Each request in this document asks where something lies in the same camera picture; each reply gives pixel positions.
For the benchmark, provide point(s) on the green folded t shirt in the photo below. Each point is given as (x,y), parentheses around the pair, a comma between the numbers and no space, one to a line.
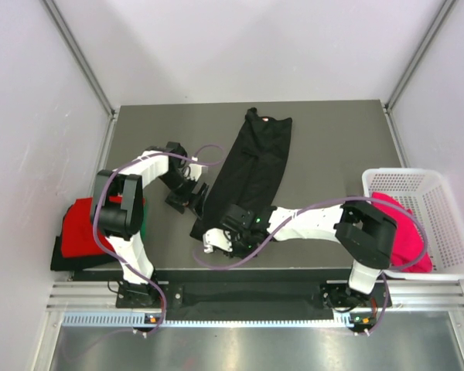
(143,228)

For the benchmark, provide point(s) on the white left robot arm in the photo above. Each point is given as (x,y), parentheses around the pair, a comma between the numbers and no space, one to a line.
(118,210)

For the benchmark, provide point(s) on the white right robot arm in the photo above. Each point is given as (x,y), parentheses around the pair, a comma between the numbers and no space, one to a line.
(365,232)

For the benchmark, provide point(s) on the pink t shirt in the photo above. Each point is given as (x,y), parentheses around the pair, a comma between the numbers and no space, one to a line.
(408,243)

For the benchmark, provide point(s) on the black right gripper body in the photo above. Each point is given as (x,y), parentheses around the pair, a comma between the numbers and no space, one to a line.
(242,245)

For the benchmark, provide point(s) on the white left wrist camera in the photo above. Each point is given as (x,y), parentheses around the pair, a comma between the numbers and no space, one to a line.
(192,171)

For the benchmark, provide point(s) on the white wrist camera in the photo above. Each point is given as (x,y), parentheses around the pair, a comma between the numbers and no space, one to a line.
(192,171)
(217,239)

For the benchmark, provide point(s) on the red folded t shirt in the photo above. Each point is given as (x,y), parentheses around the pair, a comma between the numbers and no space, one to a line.
(81,228)

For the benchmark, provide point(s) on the white perforated plastic basket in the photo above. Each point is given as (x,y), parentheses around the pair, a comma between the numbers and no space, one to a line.
(427,194)

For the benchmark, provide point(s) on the aluminium frame post left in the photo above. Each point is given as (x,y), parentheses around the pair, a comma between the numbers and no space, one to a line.
(62,27)

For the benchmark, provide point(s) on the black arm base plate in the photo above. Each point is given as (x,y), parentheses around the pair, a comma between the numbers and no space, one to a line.
(250,294)

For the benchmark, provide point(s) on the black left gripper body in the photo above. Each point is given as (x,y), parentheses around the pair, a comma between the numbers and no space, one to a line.
(182,188)

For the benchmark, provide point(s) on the aluminium frame post right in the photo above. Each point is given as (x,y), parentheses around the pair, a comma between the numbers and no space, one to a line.
(425,42)

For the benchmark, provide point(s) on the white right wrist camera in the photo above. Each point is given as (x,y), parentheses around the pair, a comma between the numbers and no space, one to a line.
(217,239)

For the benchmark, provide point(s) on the aluminium frame post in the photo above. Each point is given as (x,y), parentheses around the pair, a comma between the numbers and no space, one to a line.
(425,42)
(62,27)

